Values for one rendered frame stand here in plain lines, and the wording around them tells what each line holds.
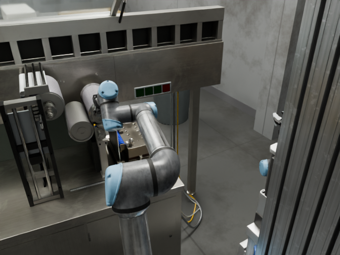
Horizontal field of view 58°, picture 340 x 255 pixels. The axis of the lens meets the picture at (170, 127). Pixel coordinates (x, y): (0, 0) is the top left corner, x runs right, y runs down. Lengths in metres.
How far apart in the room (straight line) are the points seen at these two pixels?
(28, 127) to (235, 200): 2.00
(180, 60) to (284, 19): 1.65
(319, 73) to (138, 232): 0.65
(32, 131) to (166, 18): 0.99
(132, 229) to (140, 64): 1.20
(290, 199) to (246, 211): 2.13
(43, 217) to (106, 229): 0.32
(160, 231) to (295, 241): 1.17
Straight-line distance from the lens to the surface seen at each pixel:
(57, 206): 1.63
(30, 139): 1.50
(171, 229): 1.88
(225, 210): 2.83
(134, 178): 0.89
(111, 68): 1.88
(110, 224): 1.68
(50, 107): 1.49
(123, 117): 1.23
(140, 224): 0.95
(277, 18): 3.50
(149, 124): 1.13
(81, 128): 1.62
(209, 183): 3.06
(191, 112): 2.44
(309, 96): 0.61
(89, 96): 1.70
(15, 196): 1.77
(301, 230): 0.75
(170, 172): 0.92
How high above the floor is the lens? 1.97
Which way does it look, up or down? 30 degrees down
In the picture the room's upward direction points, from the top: straight up
